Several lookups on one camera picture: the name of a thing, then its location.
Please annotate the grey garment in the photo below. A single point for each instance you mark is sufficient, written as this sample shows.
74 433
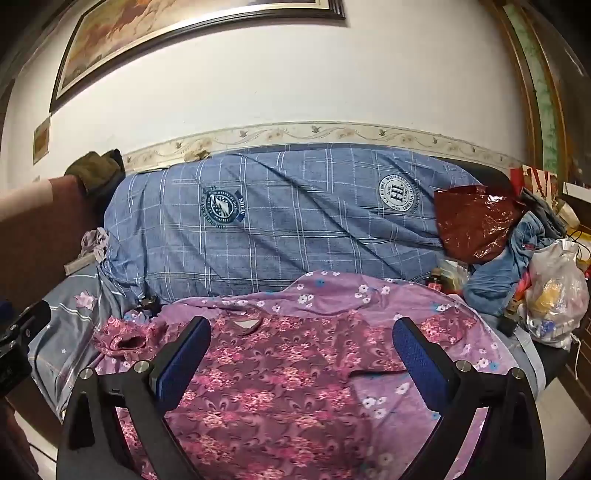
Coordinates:
542 207

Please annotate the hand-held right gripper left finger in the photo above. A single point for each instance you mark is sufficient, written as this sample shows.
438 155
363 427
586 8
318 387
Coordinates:
182 364

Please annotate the white plastic bag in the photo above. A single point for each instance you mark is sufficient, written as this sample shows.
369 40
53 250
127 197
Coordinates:
556 286

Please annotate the red plastic bag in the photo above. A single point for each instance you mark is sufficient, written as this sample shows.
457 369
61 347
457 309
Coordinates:
475 221

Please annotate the dark glass bottle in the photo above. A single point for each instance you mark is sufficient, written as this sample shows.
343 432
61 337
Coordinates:
510 318

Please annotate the blue plaid quilt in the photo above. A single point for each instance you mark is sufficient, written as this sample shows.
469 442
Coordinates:
300 221

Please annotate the framed wall painting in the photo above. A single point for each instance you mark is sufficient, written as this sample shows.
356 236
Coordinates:
161 27

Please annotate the green framed door panel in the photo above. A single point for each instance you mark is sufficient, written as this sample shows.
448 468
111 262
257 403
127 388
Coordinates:
535 69

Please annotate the brown headboard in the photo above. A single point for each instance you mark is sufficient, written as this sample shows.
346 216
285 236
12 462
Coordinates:
46 244

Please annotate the small wall picture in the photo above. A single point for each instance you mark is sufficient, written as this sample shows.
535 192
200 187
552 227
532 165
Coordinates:
42 138

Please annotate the blue denim garment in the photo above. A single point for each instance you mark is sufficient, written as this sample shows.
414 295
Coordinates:
494 277

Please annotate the small black object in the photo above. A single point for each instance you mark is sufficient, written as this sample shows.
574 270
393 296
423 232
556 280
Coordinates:
150 305

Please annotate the pink floral shirt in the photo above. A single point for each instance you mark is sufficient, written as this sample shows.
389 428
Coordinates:
277 369

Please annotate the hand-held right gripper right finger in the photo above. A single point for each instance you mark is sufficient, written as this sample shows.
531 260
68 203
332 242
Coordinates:
418 364

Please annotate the purple floral bed sheet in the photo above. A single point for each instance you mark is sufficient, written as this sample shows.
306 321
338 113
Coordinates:
415 295

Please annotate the olive green cloth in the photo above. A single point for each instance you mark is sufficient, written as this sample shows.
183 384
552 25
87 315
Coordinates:
94 171

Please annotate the small light purple cloth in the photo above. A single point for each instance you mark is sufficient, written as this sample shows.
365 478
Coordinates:
94 244

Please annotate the clear packet of small goods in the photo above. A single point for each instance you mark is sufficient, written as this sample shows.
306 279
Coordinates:
455 274

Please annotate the grey floral bed sheet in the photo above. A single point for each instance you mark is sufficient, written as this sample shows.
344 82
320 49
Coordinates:
69 314

